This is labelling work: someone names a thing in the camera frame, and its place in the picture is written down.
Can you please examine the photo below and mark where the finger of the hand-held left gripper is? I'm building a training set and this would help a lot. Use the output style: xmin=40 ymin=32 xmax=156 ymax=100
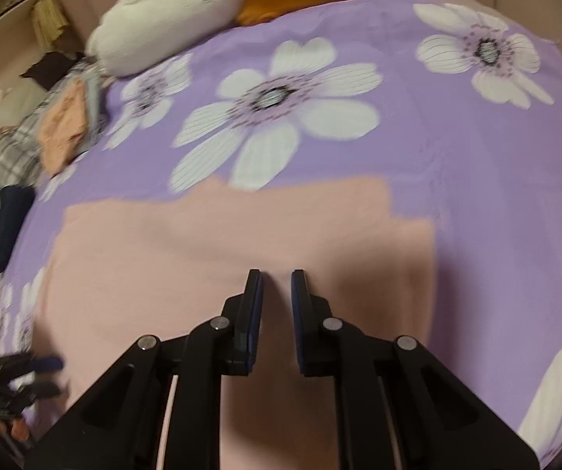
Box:
xmin=0 ymin=355 xmax=65 ymax=374
xmin=4 ymin=383 xmax=62 ymax=401

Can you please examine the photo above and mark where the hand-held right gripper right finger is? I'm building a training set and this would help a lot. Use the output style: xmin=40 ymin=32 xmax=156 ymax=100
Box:
xmin=291 ymin=268 xmax=541 ymax=470

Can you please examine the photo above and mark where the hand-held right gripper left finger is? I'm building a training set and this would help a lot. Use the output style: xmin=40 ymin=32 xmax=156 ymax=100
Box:
xmin=24 ymin=268 xmax=265 ymax=470

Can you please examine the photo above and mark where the pink striped knit sweater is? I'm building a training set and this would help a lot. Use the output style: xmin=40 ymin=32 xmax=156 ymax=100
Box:
xmin=31 ymin=176 xmax=439 ymax=470

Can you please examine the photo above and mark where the person's left hand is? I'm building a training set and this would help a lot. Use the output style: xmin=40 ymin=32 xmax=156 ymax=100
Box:
xmin=8 ymin=420 xmax=30 ymax=445

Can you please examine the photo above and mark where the navy cloth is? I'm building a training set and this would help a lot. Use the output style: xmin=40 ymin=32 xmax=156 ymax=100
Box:
xmin=0 ymin=184 xmax=37 ymax=275

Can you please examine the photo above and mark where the purple floral bed sheet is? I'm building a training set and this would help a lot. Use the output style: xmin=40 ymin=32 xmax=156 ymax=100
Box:
xmin=0 ymin=0 xmax=562 ymax=470

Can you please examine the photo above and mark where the plaid blanket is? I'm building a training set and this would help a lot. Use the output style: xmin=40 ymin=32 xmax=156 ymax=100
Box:
xmin=0 ymin=58 xmax=91 ymax=299

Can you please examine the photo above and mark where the orange printed garment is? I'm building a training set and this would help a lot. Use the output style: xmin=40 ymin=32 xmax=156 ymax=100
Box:
xmin=38 ymin=78 xmax=91 ymax=178

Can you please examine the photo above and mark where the grey folded garment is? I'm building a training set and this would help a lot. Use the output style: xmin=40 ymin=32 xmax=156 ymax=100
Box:
xmin=78 ymin=65 xmax=111 ymax=144

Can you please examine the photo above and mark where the black cloth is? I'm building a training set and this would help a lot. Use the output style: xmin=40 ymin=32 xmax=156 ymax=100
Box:
xmin=20 ymin=51 xmax=79 ymax=92

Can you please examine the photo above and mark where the white and orange plush goose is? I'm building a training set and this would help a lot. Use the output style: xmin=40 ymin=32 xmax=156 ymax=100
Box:
xmin=85 ymin=0 xmax=392 ymax=78

